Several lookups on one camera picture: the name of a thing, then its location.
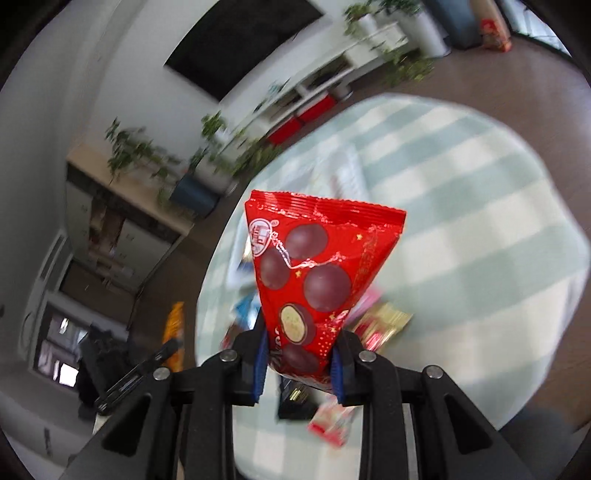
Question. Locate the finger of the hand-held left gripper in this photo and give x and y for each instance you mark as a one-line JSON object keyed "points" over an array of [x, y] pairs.
{"points": [[134, 381]]}

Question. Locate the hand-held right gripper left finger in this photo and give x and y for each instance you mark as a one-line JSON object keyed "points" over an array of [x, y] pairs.
{"points": [[258, 369]]}

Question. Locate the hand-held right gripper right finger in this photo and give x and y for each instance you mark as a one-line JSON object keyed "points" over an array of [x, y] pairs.
{"points": [[337, 376]]}

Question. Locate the black long snack packet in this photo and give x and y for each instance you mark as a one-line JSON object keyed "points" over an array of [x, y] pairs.
{"points": [[295, 401]]}

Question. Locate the light blue snack packet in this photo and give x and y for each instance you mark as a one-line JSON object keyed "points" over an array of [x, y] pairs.
{"points": [[244, 311]]}

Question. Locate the red gold heart snack packet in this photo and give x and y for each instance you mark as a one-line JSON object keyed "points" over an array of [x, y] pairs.
{"points": [[383, 325]]}

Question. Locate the orange snack packet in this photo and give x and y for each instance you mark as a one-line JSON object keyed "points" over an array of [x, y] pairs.
{"points": [[174, 323]]}

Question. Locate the red chocolate ball snack packet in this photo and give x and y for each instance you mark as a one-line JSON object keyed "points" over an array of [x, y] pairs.
{"points": [[323, 258]]}

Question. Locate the pink white snack packet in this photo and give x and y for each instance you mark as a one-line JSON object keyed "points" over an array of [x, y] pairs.
{"points": [[332, 422]]}

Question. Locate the wooden sideboard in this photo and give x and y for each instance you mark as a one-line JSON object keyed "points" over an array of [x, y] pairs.
{"points": [[129, 240]]}

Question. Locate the blue square plant pot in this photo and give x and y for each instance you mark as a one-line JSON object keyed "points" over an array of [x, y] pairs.
{"points": [[194, 196]]}

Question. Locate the white ribbed plant pot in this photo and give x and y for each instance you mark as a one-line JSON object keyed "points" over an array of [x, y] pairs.
{"points": [[214, 177]]}

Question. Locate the trailing vine plant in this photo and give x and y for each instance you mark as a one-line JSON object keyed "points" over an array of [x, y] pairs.
{"points": [[256, 157]]}

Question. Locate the tall leafy plant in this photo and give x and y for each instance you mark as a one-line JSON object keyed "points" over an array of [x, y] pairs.
{"points": [[134, 150]]}

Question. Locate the red storage box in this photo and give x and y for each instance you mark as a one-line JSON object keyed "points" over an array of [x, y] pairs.
{"points": [[316, 108], [284, 130]]}

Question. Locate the small bushy plant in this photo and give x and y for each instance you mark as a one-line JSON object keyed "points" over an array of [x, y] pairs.
{"points": [[212, 124]]}

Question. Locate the potted vine plant white pot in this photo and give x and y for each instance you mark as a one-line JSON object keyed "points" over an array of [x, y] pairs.
{"points": [[408, 69]]}

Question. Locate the white television cabinet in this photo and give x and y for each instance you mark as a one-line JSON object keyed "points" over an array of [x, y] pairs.
{"points": [[364, 50]]}

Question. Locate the white round tall pot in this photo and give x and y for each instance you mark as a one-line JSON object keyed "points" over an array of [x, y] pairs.
{"points": [[429, 34]]}

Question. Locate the grey-blue square plant pot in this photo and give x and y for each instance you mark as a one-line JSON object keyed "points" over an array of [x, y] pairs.
{"points": [[457, 23]]}

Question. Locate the green shrub plant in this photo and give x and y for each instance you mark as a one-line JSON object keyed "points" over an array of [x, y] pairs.
{"points": [[397, 5]]}

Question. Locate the black wall television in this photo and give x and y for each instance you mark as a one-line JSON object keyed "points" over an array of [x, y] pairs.
{"points": [[240, 41]]}

